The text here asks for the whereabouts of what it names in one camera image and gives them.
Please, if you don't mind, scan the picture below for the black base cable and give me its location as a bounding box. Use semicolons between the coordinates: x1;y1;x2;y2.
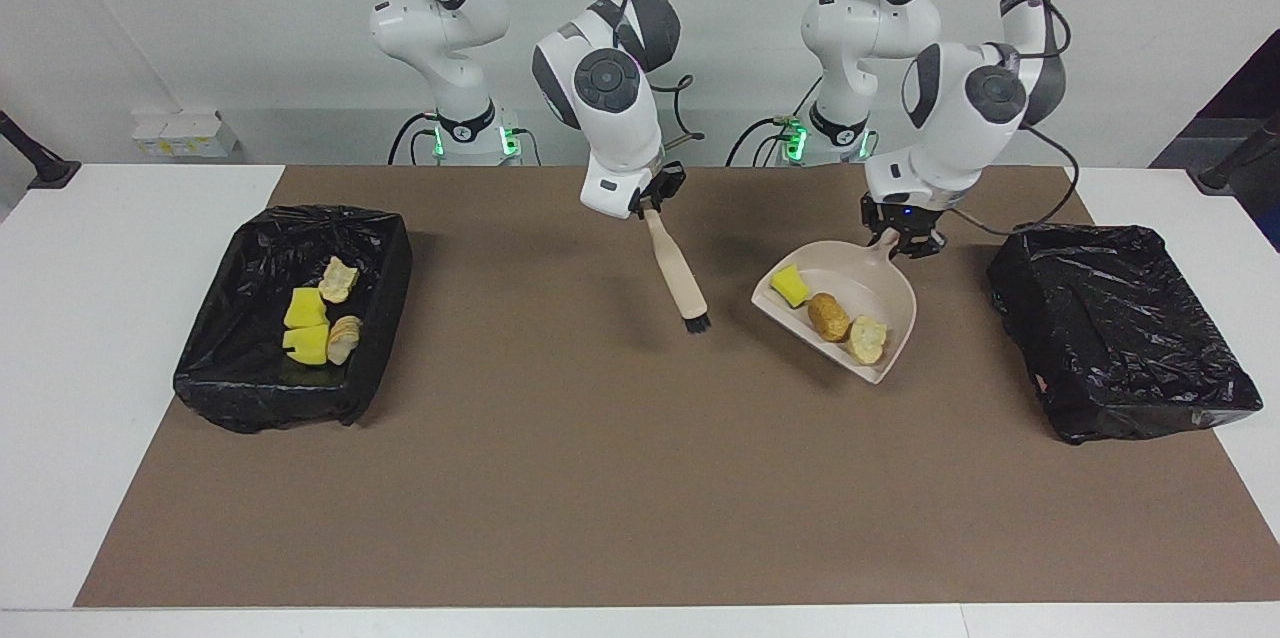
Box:
388;111;441;167
725;115;801;167

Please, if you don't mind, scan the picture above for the brown table mat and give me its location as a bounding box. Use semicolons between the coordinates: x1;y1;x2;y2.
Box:
75;165;1280;609

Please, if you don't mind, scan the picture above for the rounded yellow sponge piece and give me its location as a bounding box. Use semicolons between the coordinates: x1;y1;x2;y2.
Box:
283;286;330;331

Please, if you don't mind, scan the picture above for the bin with black bag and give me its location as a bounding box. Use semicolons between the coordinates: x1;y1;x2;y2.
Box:
987;222;1264;446
173;205;414;435

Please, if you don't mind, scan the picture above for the beige brush with black bristles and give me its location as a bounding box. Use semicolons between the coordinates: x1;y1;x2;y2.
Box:
643;208;713;335

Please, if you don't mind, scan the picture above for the dark side panel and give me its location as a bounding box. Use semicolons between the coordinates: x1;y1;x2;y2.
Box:
1150;28;1280;254

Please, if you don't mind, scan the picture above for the orange-brown nugget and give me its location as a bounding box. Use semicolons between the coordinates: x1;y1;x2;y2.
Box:
808;292;852;343

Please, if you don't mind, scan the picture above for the white wall socket box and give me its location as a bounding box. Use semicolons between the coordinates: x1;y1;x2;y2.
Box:
131;110;241;159

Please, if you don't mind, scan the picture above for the yellow sponge with green side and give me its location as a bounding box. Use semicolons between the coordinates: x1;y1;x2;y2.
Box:
770;265;811;309

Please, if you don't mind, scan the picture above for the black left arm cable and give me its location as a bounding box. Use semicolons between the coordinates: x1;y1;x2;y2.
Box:
873;0;1083;239

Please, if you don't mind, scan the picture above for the black clamp stand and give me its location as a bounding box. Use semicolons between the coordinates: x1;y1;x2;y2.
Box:
0;110;81;191
1188;113;1280;194

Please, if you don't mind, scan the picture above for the beige plastic dustpan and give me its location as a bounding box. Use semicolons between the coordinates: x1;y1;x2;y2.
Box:
751;228;918;385

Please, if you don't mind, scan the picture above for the notched yellow sponge piece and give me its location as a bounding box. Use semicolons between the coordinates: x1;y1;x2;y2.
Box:
282;322;332;366

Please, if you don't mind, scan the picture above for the pale layered rock piece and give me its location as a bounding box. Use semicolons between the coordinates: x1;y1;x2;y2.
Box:
327;315;364;366

